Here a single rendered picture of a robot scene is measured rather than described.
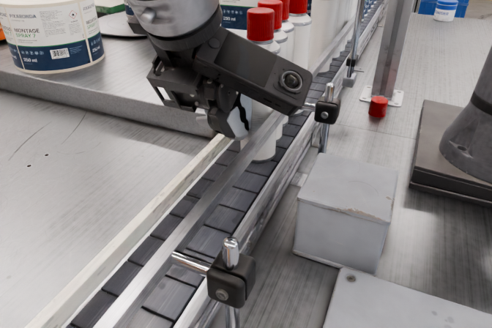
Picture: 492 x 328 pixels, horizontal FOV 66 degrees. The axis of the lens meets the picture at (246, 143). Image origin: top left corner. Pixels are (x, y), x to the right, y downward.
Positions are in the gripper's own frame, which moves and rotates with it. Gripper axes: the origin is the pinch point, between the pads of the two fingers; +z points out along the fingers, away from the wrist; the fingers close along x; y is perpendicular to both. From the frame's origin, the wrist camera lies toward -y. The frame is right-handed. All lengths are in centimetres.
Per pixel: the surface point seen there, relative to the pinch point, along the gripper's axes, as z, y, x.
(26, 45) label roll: 6, 57, -12
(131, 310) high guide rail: -16.1, -4.1, 23.7
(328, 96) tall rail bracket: -0.7, -9.1, -7.5
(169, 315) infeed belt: -7.1, -3.0, 23.4
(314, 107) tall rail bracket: 1.1, -7.4, -6.5
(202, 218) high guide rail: -11.3, -4.1, 15.2
